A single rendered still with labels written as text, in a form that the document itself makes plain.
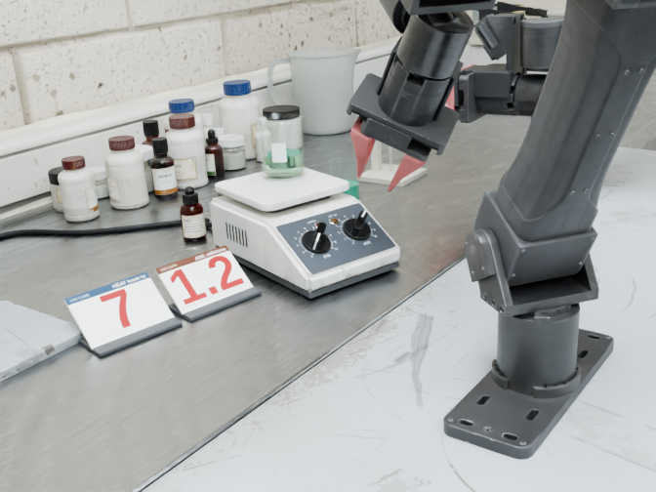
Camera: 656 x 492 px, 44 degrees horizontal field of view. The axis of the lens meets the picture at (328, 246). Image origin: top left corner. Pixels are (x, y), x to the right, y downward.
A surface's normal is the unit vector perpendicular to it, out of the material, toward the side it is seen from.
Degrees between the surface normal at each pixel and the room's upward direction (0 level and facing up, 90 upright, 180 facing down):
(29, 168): 90
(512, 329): 90
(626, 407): 0
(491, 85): 91
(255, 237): 90
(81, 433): 0
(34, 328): 0
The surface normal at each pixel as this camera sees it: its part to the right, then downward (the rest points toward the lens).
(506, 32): -0.55, 0.33
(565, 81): -0.93, 0.19
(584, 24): -0.93, 0.33
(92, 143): 0.81, 0.17
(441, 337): -0.05, -0.93
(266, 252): -0.79, 0.25
